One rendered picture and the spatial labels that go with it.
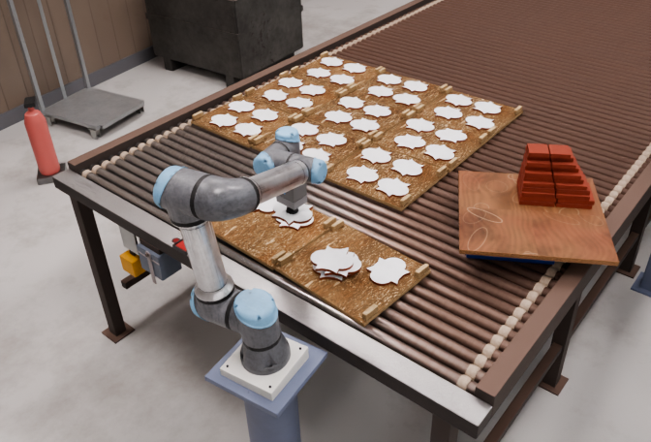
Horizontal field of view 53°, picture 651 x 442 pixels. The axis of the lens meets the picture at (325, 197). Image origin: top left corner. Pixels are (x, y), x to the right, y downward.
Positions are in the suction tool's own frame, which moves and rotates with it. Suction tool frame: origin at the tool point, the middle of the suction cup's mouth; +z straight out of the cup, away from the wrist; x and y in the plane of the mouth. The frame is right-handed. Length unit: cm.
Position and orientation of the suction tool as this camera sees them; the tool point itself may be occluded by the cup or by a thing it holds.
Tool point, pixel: (293, 212)
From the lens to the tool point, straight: 221.0
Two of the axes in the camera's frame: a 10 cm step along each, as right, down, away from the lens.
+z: 0.3, 8.3, 5.6
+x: -6.7, 4.3, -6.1
